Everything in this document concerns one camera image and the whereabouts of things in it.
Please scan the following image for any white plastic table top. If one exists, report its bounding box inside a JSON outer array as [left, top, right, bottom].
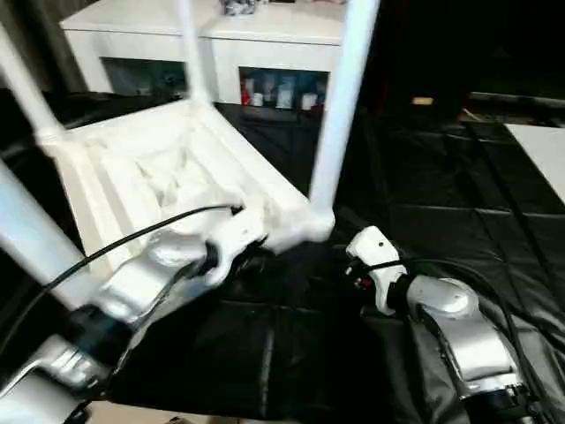
[[37, 99, 337, 302]]

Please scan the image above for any white plastic table leg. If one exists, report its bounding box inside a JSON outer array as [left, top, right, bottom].
[[178, 0, 218, 108], [0, 24, 68, 148], [307, 0, 383, 216], [0, 158, 97, 313]]

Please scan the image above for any black mat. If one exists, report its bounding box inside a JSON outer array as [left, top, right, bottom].
[[0, 90, 565, 424]]

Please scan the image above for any white flat board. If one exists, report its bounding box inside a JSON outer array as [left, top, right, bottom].
[[502, 123, 565, 201]]

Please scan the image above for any black side table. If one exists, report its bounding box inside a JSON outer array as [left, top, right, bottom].
[[463, 91, 565, 124]]

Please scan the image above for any white cabinet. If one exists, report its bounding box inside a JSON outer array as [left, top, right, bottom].
[[61, 0, 346, 108]]

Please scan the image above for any dark patterned ornament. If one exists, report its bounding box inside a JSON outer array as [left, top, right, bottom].
[[219, 0, 256, 17]]

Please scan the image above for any grey curtain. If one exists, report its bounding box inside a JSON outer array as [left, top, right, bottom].
[[0, 0, 92, 95]]

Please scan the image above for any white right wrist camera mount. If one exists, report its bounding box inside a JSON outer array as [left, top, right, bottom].
[[345, 225, 408, 318]]

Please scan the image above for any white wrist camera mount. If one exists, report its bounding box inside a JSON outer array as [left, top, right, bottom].
[[345, 225, 408, 318], [204, 207, 271, 287]]

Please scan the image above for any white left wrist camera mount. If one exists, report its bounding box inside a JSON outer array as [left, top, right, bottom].
[[204, 207, 271, 287]]

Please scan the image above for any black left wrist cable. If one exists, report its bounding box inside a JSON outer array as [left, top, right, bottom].
[[0, 203, 245, 346]]

